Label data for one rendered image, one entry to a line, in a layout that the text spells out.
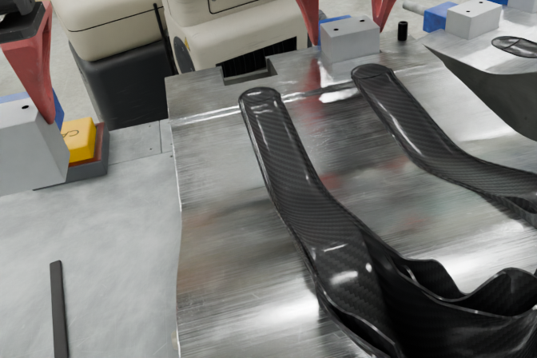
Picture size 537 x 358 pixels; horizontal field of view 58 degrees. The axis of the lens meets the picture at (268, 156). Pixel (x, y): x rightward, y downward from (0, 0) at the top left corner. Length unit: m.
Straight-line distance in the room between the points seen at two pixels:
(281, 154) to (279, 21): 0.51
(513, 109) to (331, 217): 0.29
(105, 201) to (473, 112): 0.36
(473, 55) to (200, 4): 0.45
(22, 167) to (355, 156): 0.24
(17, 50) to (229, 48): 0.56
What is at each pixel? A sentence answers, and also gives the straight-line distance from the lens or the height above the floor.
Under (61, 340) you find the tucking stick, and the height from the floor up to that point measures 0.80.
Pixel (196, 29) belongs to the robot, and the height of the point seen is 0.80.
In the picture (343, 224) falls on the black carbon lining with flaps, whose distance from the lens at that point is 0.28.
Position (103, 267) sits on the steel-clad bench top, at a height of 0.80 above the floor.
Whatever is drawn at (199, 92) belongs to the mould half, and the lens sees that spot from 0.47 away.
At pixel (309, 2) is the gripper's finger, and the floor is 0.95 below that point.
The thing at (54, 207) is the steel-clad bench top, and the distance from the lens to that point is 0.54.
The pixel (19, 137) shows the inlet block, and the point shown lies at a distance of 0.36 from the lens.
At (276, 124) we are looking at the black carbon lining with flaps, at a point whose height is 0.88.
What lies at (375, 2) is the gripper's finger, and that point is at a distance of 0.52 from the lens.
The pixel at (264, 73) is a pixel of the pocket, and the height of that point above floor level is 0.87.
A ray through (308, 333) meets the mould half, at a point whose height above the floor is 0.93.
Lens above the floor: 1.11
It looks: 37 degrees down
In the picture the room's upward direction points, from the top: 8 degrees counter-clockwise
